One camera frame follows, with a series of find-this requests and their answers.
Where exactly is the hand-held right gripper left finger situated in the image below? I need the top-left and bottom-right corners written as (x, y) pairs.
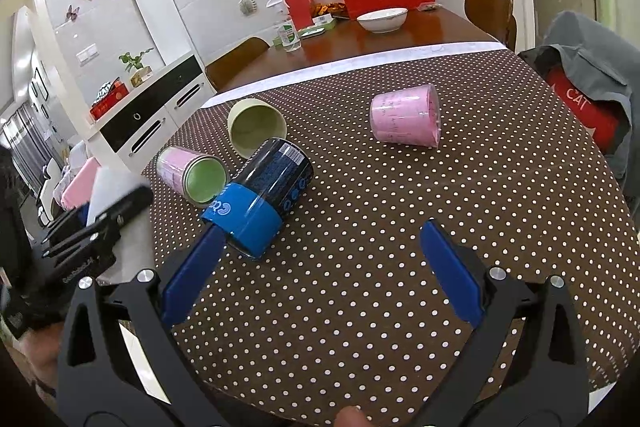
top-left (56, 224), bottom-right (236, 427)

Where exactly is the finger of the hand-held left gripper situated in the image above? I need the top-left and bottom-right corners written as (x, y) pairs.
top-left (87, 185), bottom-right (154, 229)
top-left (42, 218), bottom-right (124, 261)

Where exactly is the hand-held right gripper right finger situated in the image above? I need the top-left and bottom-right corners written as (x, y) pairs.
top-left (414, 220), bottom-right (590, 427)

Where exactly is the black and blue cup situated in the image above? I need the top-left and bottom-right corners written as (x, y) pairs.
top-left (200, 138), bottom-right (315, 262)

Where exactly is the person's left forearm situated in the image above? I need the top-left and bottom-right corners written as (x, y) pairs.
top-left (20, 329), bottom-right (61, 408)

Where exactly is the pink cup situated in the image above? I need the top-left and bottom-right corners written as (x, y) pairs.
top-left (370, 84), bottom-right (442, 149)
top-left (156, 146), bottom-right (230, 208)

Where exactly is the light green cup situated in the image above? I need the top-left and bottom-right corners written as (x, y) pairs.
top-left (227, 98), bottom-right (288, 159)

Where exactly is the person's right hand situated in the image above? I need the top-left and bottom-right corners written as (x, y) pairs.
top-left (334, 406), bottom-right (372, 427)

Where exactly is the pink cushion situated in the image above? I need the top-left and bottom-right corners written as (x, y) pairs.
top-left (61, 156), bottom-right (99, 211)

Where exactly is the brown polka dot tablecloth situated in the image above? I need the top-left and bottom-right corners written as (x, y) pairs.
top-left (142, 42), bottom-right (640, 427)

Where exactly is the white and black cabinet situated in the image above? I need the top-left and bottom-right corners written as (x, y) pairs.
top-left (90, 54), bottom-right (211, 168)

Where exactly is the grey curtain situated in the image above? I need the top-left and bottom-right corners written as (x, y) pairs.
top-left (0, 102), bottom-right (43, 190)

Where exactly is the potted green plant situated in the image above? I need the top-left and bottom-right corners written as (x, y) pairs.
top-left (118, 48), bottom-right (155, 88)

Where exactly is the wooden chair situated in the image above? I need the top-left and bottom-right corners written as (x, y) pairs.
top-left (205, 38), bottom-right (271, 92)
top-left (464, 0), bottom-right (518, 52)

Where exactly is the red printed cloth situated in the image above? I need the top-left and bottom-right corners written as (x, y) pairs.
top-left (545, 64), bottom-right (621, 155)

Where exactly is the clear pump bottle green label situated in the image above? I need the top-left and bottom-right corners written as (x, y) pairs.
top-left (274, 2), bottom-right (302, 53)

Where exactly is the light green box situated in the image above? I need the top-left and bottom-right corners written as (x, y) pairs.
top-left (299, 18), bottom-right (335, 39)

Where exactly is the small red box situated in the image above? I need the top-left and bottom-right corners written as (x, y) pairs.
top-left (284, 0), bottom-right (315, 30)

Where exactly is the white bowl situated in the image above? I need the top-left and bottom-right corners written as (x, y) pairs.
top-left (356, 7), bottom-right (409, 34)

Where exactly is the grey jacket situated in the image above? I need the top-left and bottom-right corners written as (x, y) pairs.
top-left (517, 11), bottom-right (640, 188)

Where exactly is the tray of snacks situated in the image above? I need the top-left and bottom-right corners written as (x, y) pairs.
top-left (310, 2), bottom-right (348, 20)

